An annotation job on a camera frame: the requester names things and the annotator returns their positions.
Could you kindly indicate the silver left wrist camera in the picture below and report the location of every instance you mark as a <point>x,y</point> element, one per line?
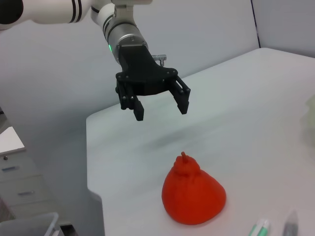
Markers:
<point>133,2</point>

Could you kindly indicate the grey plastic tub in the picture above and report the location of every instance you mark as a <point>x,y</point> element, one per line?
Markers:
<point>24,226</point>

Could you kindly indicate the red-orange knobby orange fruit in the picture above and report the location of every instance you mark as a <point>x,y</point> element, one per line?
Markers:
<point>192,194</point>

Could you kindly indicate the grey marker pen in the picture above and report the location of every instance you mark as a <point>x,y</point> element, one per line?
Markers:
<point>290,225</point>

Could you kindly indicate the grey drawer cabinet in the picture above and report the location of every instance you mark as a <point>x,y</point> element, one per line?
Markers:
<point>19,182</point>

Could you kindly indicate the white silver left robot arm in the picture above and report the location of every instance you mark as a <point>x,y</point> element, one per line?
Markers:
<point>49,12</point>

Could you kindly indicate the mint green pen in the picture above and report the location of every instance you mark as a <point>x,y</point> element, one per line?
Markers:
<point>261,227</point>

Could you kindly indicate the silver left gripper connector stud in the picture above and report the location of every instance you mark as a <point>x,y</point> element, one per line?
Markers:
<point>160,58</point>

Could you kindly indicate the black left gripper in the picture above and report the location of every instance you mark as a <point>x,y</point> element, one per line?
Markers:
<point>137,68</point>

